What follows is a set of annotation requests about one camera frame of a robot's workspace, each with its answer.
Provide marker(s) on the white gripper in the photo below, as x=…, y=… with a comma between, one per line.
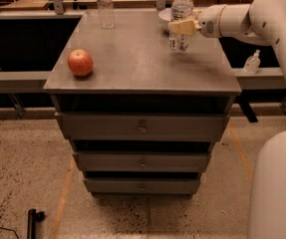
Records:
x=208, y=23

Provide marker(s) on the labelled clear plastic bottle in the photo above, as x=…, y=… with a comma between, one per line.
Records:
x=180, y=9

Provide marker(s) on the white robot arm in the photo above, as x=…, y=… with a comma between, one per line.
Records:
x=262, y=22

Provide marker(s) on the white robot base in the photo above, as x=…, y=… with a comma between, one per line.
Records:
x=267, y=210

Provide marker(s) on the small sanitizer pump bottle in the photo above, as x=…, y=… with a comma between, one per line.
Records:
x=252, y=64

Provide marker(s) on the clear empty plastic bottle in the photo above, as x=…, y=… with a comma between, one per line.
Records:
x=106, y=13

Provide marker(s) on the white bowl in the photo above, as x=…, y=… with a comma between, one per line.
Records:
x=164, y=17

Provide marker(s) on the top grey drawer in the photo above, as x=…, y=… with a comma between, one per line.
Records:
x=86, y=126

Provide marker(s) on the grey drawer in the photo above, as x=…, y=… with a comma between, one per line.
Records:
x=141, y=162
x=86, y=126
x=145, y=186

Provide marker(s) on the grey drawer cabinet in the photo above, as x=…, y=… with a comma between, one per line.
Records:
x=136, y=73

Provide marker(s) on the red apple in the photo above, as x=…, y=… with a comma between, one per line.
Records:
x=80, y=63

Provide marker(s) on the middle grey drawer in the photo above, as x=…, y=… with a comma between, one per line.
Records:
x=141, y=162

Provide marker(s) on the bottom grey drawer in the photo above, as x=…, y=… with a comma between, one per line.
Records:
x=145, y=186

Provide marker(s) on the black tool on floor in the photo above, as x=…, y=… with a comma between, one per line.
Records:
x=34, y=224

